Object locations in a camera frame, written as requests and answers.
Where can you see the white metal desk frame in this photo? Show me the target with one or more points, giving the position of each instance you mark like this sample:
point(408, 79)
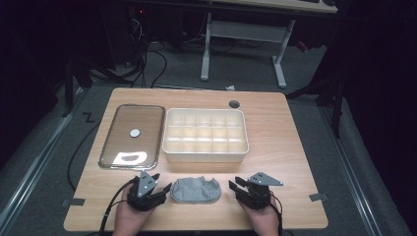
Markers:
point(246, 32)

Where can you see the black zigzag floor tape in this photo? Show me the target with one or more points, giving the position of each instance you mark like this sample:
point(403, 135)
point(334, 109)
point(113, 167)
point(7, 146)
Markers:
point(89, 117)

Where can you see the person's left hand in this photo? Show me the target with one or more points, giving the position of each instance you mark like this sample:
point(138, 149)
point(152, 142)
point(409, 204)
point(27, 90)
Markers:
point(129, 221)

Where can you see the grey tape piece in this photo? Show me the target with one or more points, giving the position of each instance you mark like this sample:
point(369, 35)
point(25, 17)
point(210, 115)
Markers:
point(74, 202)
point(318, 197)

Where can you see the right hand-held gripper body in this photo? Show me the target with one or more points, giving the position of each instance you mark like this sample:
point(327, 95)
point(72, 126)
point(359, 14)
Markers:
point(259, 193)

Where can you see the clear plastic box lid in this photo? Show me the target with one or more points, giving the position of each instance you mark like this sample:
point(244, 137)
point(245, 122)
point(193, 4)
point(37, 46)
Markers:
point(131, 149)

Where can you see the grey sock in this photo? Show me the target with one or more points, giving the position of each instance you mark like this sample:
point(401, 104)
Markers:
point(196, 190)

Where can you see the metal floor rail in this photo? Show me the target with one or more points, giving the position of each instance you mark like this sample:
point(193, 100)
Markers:
point(36, 167)
point(352, 173)

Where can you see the black metal stand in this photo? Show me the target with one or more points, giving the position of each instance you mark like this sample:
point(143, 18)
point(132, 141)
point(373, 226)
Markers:
point(334, 98)
point(69, 85)

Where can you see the person's right hand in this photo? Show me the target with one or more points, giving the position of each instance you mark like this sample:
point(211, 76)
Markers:
point(264, 221)

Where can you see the white divided storage box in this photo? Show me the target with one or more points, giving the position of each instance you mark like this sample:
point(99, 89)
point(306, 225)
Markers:
point(205, 135)

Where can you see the white paper scrap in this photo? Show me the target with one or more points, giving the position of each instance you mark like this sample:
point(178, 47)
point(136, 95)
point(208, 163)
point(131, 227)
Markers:
point(230, 88)

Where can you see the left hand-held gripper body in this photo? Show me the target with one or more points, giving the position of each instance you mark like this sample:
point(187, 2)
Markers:
point(144, 187)

